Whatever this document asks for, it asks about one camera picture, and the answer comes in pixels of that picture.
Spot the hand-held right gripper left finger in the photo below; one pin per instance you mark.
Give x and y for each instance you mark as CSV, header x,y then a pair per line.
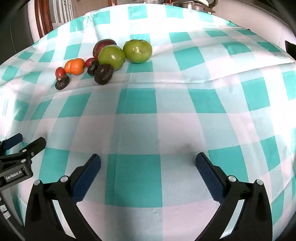
x,y
89,172

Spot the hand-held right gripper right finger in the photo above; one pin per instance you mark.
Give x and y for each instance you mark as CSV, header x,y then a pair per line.
x,y
208,173

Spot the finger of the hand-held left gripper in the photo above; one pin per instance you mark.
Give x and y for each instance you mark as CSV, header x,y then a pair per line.
x,y
12,140
34,144

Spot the dark brown wrinkled fruit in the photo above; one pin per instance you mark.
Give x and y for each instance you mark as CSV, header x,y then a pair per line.
x,y
62,83
103,74
92,69

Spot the small red tomato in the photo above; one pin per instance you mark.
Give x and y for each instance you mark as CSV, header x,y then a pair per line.
x,y
60,71

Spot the orange mandarin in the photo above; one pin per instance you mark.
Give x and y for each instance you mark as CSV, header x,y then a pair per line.
x,y
67,66
79,66

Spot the green tomato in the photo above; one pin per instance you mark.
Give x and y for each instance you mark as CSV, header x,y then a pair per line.
x,y
137,51
111,58

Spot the dark red apple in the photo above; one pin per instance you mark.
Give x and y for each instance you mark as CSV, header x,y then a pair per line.
x,y
103,45

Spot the teal white checked tablecloth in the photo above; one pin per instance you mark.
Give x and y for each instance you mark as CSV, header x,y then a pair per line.
x,y
161,115

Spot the dark object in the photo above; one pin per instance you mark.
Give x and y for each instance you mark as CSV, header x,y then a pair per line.
x,y
291,49

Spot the wooden door frame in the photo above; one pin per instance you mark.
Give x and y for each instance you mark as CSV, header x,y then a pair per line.
x,y
44,18

